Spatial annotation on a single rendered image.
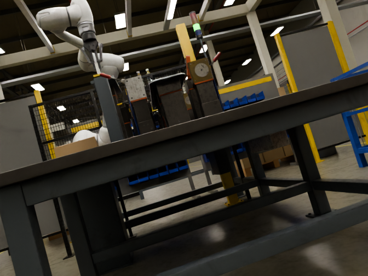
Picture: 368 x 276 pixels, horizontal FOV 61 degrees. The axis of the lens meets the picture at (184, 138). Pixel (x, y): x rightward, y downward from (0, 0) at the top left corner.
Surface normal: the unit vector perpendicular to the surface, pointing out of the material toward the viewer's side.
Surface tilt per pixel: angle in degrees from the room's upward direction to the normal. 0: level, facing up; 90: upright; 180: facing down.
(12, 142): 90
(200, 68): 90
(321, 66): 90
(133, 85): 90
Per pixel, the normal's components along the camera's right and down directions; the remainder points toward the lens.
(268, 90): 0.15, -0.11
